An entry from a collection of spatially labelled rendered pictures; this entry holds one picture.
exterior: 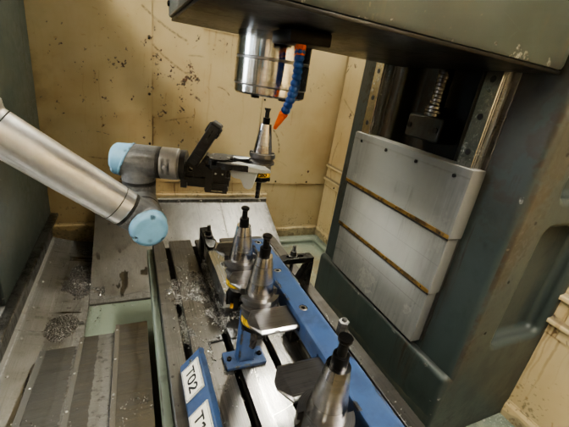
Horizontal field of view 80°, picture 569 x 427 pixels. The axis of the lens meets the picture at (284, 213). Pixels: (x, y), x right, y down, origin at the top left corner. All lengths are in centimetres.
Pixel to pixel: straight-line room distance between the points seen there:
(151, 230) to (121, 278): 89
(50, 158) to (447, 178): 84
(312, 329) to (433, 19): 47
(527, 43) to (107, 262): 155
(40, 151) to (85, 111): 109
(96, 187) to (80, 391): 58
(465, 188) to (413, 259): 25
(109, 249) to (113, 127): 56
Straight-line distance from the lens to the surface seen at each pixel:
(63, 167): 70
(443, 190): 93
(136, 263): 165
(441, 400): 114
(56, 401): 112
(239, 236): 61
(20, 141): 70
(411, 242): 102
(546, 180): 89
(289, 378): 45
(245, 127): 186
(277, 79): 72
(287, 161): 199
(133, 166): 84
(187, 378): 83
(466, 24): 63
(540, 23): 76
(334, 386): 37
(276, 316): 53
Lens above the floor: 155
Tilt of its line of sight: 22 degrees down
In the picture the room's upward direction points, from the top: 9 degrees clockwise
